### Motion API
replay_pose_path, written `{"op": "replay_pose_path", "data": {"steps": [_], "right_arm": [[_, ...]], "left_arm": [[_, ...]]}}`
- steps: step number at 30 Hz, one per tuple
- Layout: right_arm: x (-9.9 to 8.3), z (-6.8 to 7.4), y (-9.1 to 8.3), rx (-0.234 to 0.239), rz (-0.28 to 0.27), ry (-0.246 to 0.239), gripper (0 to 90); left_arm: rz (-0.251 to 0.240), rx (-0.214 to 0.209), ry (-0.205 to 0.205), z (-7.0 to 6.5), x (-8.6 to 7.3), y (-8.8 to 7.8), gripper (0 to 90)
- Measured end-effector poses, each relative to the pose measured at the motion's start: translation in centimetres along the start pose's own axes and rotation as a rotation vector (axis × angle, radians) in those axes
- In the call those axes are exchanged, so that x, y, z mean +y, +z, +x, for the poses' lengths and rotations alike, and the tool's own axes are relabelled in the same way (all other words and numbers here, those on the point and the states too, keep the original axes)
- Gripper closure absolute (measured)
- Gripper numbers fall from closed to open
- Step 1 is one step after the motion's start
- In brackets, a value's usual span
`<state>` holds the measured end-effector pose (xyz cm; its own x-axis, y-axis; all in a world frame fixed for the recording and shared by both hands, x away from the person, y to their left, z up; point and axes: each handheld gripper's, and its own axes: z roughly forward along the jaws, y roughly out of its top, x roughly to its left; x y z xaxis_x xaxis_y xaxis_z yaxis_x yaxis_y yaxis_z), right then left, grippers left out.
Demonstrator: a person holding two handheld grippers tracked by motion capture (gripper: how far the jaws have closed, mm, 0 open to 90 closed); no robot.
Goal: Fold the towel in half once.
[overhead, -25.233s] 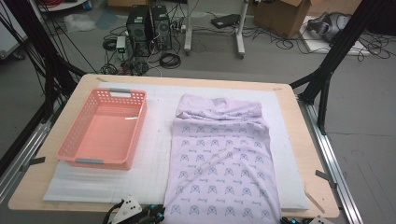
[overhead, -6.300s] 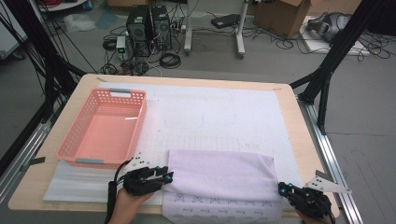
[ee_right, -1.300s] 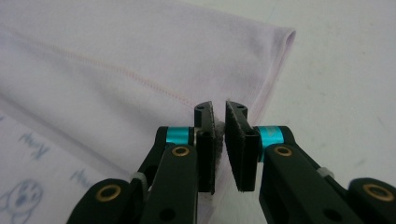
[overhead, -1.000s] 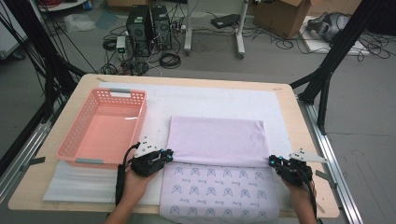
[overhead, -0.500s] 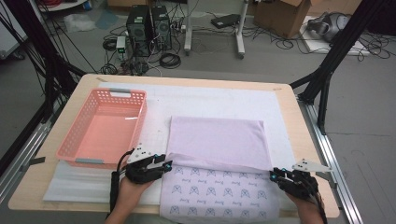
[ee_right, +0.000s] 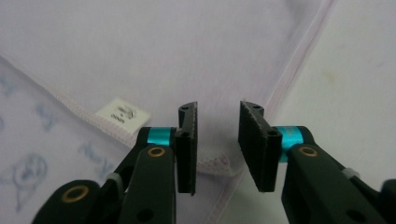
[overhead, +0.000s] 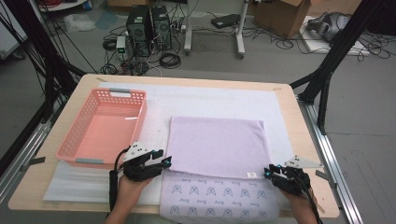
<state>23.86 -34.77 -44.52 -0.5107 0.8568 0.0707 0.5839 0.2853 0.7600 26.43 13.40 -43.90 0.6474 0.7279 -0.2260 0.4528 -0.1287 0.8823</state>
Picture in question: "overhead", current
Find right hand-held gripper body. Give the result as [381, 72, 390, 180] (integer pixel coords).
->
[272, 155, 323, 196]

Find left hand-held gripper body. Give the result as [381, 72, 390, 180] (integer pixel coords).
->
[121, 141, 164, 183]

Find pink plastic basket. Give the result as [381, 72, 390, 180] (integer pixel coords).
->
[55, 88, 148, 171]

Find lavender printed towel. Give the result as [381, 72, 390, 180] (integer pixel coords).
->
[159, 115, 281, 224]

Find person's right hand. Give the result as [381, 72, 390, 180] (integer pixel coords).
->
[281, 188, 319, 219]

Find person's left hand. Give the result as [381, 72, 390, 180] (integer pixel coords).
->
[116, 174, 154, 210]

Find thin wooden stick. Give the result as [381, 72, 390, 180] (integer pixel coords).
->
[315, 200, 327, 215]

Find white grid mat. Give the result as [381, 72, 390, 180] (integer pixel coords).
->
[42, 81, 304, 210]

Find small white box device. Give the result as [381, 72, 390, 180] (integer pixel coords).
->
[115, 35, 127, 61]

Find black computer tower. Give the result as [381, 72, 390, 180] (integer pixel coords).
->
[125, 5, 153, 58]
[150, 5, 173, 51]

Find white floor board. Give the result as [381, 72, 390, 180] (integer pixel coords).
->
[300, 15, 372, 57]

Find white metal stand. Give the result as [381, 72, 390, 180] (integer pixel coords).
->
[183, 0, 250, 60]

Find brown cardboard box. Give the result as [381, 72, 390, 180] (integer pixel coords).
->
[253, 0, 312, 40]

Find flat black device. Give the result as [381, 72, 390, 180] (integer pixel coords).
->
[210, 13, 242, 30]

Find grey padded headset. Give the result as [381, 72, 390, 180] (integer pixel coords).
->
[306, 11, 351, 43]

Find clear plastic bag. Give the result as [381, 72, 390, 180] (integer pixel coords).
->
[64, 12, 96, 34]

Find flat brown cardboard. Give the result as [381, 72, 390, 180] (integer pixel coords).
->
[106, 0, 154, 9]

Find white round table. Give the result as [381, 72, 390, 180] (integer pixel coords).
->
[36, 0, 89, 13]

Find white cabinet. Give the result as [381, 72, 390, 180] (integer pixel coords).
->
[0, 0, 29, 60]

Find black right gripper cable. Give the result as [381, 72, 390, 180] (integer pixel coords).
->
[292, 173, 323, 224]

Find grey rail clamp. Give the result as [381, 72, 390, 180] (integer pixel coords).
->
[20, 156, 47, 173]
[315, 169, 339, 189]

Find aluminium rail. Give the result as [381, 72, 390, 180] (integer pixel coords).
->
[297, 96, 364, 224]
[0, 102, 64, 203]

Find black cable coil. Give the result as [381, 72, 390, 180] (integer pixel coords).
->
[159, 52, 182, 70]
[102, 37, 118, 52]

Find black frame strut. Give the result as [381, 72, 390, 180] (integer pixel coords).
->
[3, 0, 87, 123]
[289, 0, 387, 136]

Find tangled black floor cables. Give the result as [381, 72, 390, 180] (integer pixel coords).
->
[356, 31, 393, 63]

